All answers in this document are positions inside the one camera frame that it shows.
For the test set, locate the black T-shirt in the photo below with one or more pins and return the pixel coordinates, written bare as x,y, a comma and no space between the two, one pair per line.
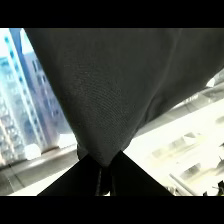
113,90

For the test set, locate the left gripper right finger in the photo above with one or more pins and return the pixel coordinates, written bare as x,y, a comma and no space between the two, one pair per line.
133,181

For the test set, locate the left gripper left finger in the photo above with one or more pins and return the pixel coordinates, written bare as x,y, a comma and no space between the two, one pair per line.
78,181

